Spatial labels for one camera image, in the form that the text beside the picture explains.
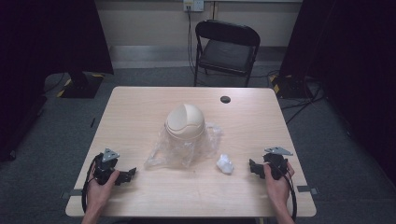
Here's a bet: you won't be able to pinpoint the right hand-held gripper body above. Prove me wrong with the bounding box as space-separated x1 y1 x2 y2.
262 146 294 181

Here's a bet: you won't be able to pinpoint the thin black floor cable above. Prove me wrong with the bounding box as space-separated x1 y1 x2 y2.
43 72 67 95

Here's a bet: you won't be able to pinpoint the person's right hand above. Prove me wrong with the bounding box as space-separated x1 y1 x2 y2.
262 161 296 210

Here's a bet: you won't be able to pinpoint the black folding chair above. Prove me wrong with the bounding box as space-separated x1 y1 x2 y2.
193 19 262 89

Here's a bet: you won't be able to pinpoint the clear plastic bag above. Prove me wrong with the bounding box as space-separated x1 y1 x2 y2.
143 121 224 171

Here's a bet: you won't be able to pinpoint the person's left hand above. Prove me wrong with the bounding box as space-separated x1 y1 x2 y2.
86 169 120 213

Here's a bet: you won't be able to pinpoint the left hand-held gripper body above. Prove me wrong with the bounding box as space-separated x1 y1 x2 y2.
92 147 121 187

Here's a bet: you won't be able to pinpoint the white wall socket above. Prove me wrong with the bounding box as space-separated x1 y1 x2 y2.
182 0 205 13

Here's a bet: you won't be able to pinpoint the grey table edge bracket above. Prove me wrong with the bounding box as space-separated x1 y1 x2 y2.
296 185 319 196
61 188 84 201

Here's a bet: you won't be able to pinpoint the black floor cables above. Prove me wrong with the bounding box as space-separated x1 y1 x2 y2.
279 77 327 125

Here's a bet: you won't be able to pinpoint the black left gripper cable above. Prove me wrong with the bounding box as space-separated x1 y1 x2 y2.
80 153 104 215

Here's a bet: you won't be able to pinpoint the black stand base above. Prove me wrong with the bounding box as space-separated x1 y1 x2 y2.
56 71 106 100
268 74 313 100

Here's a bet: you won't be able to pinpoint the crumpled white paper ball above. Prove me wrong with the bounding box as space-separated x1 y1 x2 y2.
216 152 235 175

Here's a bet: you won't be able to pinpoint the black wall socket cable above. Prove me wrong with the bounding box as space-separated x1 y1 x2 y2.
185 5 198 77

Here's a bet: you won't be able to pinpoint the dark curtain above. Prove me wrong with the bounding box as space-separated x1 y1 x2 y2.
0 0 115 163
279 0 396 188

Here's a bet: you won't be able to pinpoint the beige swing-lid trash bin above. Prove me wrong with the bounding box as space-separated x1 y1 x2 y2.
163 103 206 164

